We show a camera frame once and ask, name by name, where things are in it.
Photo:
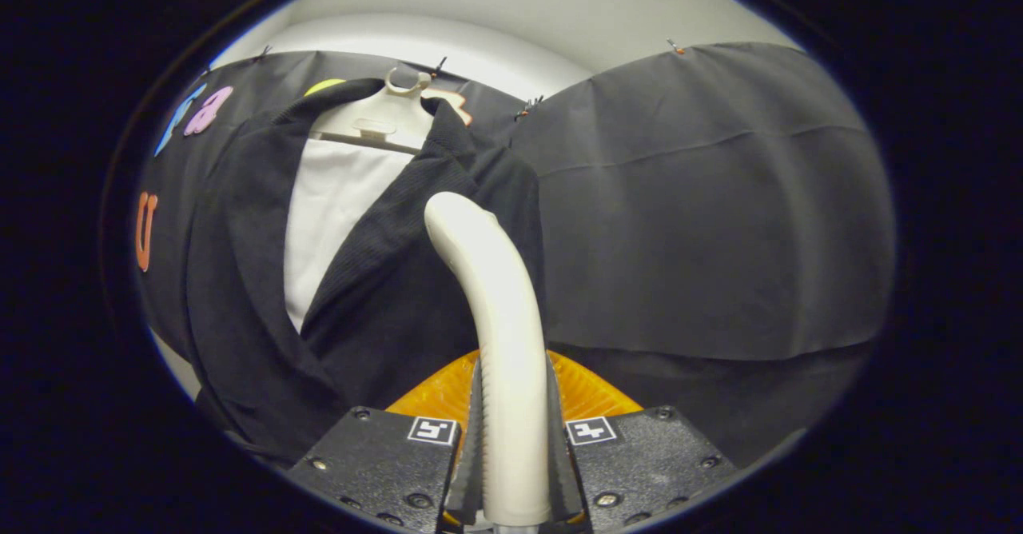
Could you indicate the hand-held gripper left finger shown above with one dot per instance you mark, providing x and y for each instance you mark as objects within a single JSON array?
[{"x": 470, "y": 478}]

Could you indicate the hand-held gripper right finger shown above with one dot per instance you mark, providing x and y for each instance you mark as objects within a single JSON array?
[{"x": 561, "y": 470}]

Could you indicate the black blazer jacket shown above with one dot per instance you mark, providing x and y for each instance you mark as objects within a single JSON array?
[{"x": 384, "y": 310}]

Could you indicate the white shirt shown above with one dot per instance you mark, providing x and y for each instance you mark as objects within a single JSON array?
[{"x": 336, "y": 214}]

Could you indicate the black backdrop cloth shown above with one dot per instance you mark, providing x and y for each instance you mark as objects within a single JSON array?
[{"x": 703, "y": 214}]

